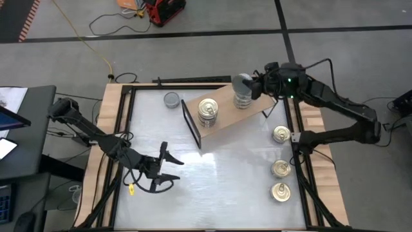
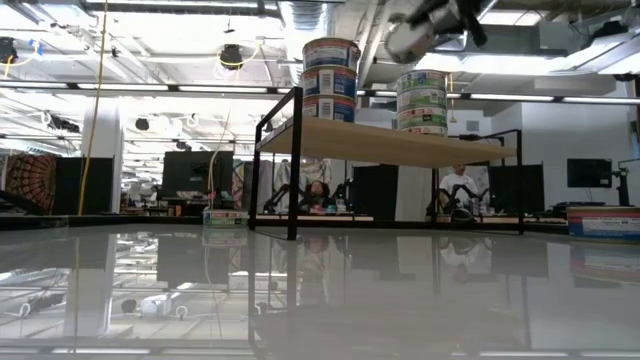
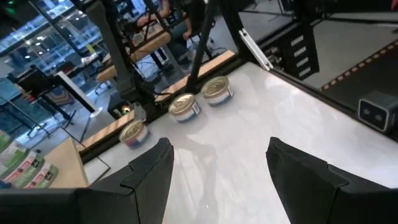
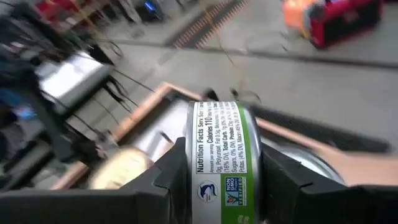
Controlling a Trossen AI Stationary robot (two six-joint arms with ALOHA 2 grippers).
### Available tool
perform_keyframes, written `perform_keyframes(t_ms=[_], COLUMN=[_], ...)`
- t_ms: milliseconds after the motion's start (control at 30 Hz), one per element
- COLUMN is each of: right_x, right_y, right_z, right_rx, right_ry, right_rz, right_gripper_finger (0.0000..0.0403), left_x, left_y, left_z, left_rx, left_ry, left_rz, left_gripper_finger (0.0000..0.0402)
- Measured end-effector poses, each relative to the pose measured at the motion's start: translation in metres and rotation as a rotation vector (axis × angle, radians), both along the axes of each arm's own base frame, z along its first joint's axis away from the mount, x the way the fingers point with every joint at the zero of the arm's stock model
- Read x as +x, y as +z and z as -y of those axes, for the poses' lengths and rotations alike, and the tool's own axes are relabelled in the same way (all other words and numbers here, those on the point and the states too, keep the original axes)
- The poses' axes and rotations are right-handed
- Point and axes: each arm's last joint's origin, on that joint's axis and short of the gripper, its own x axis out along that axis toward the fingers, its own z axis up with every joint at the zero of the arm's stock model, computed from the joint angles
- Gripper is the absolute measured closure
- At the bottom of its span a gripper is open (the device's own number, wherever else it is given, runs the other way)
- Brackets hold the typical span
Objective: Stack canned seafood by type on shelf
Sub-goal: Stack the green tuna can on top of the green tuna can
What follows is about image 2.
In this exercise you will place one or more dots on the large black monitor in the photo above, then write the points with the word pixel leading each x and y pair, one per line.
pixel 190 172

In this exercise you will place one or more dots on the long linear ceiling light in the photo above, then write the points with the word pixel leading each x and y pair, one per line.
pixel 510 97
pixel 125 87

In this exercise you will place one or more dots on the spiral silver ventilation duct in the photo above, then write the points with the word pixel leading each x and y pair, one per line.
pixel 462 50

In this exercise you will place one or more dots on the black aluminium table frame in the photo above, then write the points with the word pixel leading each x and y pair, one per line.
pixel 100 220

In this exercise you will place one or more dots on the black ceiling dome camera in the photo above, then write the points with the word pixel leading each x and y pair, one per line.
pixel 231 56

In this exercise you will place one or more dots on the round black ceiling speaker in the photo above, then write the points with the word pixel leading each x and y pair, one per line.
pixel 142 124

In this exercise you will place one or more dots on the black ceiling device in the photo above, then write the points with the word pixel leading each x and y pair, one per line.
pixel 7 50

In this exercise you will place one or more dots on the wooden shelf black metal frame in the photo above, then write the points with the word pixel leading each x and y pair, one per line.
pixel 380 145

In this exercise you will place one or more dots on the black camera stand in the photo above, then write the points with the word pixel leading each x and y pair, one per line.
pixel 623 185

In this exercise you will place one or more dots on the black wall television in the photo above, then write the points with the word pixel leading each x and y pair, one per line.
pixel 589 172

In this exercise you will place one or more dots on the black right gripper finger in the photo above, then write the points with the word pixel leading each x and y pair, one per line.
pixel 472 22
pixel 430 9

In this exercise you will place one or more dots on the black partition panel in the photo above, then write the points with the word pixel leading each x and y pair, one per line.
pixel 67 185
pixel 532 187
pixel 375 192

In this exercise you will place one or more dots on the background wooden workbench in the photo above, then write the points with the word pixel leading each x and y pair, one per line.
pixel 325 218

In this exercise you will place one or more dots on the red patterned tapestry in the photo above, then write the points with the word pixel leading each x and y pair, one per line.
pixel 30 182

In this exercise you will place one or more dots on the blue and red box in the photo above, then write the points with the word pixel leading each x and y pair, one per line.
pixel 605 225

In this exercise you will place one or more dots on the person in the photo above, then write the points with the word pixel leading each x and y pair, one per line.
pixel 317 190
pixel 457 180

